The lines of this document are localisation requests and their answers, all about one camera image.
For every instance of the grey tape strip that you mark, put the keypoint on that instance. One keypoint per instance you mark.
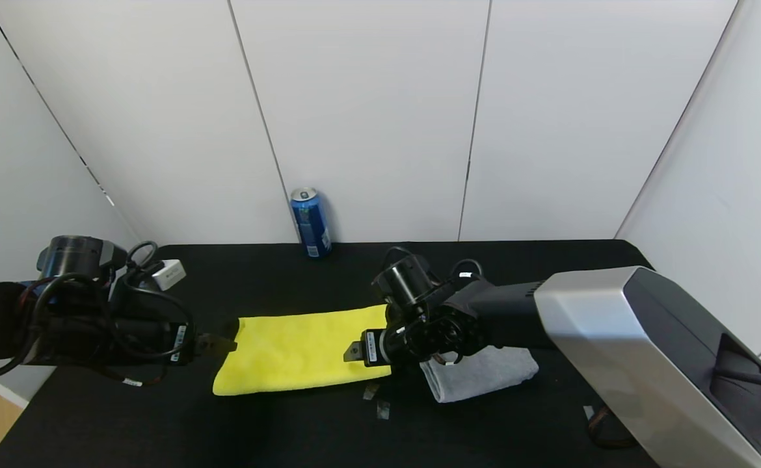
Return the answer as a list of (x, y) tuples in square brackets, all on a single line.
[(383, 410), (588, 412), (371, 391)]

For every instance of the blue soda can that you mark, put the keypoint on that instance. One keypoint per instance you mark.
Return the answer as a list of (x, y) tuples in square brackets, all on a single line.
[(310, 224)]

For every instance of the yellow towel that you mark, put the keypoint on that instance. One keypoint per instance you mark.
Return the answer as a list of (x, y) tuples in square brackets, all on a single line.
[(289, 351)]

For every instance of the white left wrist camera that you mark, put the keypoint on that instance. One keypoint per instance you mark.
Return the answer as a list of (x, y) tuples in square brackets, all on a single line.
[(170, 275)]

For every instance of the grey towel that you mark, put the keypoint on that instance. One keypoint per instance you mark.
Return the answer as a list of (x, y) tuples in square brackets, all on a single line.
[(484, 377)]

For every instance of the black table cloth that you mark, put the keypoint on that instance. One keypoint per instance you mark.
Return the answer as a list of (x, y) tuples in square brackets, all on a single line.
[(289, 279)]

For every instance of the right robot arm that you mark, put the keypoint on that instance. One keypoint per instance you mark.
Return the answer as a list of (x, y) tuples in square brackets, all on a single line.
[(614, 338)]

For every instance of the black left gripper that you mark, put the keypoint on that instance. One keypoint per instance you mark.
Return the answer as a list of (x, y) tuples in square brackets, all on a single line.
[(182, 342)]

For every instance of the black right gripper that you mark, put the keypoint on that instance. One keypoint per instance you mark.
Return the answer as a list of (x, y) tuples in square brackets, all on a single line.
[(372, 348)]

